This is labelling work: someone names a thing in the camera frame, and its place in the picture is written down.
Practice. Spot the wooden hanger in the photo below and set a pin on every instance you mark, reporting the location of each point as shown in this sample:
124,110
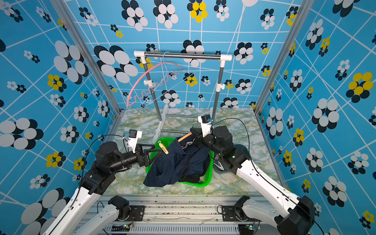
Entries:
187,143

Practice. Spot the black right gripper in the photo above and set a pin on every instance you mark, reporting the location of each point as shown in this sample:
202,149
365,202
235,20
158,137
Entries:
200,140

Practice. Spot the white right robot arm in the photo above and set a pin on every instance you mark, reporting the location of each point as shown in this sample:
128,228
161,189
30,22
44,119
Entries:
258,176

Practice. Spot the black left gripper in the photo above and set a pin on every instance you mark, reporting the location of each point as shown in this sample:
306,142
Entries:
145,160

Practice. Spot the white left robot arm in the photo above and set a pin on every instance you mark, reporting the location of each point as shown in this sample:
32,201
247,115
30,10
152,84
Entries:
109,161

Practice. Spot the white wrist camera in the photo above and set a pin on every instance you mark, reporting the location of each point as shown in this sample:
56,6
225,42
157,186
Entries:
206,124
133,137

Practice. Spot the dark teal plastic bin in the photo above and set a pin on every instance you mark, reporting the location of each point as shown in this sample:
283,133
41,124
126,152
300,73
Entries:
217,164

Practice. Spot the pink plastic hanger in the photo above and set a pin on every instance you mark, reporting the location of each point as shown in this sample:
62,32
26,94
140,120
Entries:
149,82

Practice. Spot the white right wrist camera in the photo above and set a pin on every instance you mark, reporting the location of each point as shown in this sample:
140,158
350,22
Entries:
206,124

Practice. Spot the green plastic basket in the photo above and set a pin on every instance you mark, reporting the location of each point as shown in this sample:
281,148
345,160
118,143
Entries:
210,176

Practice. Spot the white metal clothes rack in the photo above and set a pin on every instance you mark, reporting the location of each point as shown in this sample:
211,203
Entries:
223,58

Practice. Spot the black shorts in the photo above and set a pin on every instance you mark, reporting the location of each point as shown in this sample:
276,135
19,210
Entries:
194,170

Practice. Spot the navy blue shorts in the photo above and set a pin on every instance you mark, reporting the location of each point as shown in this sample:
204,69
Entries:
176,164

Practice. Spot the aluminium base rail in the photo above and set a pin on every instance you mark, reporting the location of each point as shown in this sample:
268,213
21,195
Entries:
204,216

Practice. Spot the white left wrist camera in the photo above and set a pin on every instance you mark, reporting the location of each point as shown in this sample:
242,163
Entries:
133,137

